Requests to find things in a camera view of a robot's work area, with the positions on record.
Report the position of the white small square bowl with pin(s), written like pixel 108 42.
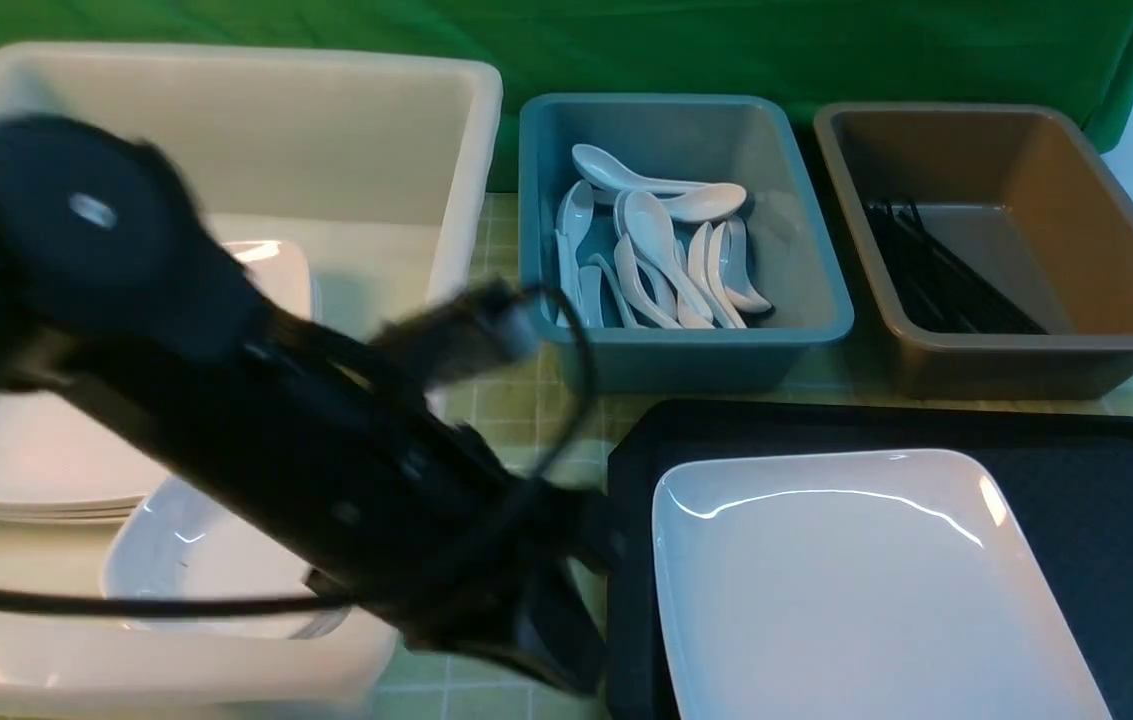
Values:
pixel 178 543

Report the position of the black serving tray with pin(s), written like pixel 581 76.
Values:
pixel 1068 478

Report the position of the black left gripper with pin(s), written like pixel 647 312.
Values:
pixel 422 524

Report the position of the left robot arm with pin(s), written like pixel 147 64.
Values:
pixel 114 296

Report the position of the black chopsticks in bin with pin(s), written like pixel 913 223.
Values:
pixel 938 290

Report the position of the green backdrop cloth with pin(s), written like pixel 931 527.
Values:
pixel 1075 57

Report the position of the blue-grey plastic bin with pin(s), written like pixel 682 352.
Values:
pixel 792 260

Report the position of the large white rectangular plate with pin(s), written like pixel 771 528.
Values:
pixel 893 584

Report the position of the brown plastic bin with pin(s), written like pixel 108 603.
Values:
pixel 1019 194

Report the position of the stack of white square plates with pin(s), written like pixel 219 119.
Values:
pixel 57 466

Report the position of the large white plastic tub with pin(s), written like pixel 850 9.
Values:
pixel 375 165

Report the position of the white spoons pile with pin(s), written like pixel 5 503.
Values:
pixel 674 253

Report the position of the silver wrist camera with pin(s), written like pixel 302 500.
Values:
pixel 480 330

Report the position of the green checkered table mat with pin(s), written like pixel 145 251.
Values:
pixel 520 411

